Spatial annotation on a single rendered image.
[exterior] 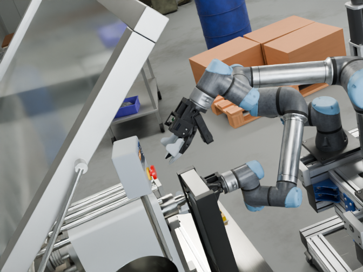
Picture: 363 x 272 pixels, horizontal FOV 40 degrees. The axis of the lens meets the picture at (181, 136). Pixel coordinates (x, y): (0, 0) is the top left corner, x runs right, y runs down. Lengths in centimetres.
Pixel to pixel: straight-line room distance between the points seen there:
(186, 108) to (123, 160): 65
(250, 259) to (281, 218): 157
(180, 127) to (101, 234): 46
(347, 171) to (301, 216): 99
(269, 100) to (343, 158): 64
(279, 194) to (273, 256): 132
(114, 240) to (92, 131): 77
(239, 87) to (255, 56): 338
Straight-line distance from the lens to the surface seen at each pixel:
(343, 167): 247
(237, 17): 607
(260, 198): 186
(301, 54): 465
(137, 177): 96
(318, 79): 174
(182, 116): 157
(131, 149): 94
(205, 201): 123
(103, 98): 55
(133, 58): 54
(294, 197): 182
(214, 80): 155
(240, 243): 189
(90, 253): 132
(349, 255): 276
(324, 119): 235
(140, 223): 130
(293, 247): 315
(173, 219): 170
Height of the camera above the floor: 214
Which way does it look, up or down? 27 degrees down
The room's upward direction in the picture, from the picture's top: 18 degrees counter-clockwise
